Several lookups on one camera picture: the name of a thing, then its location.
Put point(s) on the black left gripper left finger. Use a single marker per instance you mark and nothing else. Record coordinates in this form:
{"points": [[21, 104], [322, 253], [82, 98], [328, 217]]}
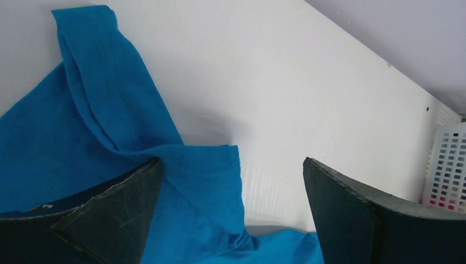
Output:
{"points": [[108, 223]]}

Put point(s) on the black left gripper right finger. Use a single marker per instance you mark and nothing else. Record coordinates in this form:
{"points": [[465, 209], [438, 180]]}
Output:
{"points": [[357, 223]]}

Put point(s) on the blue polo shirt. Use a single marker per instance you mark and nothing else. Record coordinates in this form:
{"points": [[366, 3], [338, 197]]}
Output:
{"points": [[97, 116]]}

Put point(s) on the white plastic laundry basket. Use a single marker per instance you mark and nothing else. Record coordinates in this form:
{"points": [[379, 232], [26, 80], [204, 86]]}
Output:
{"points": [[445, 180]]}

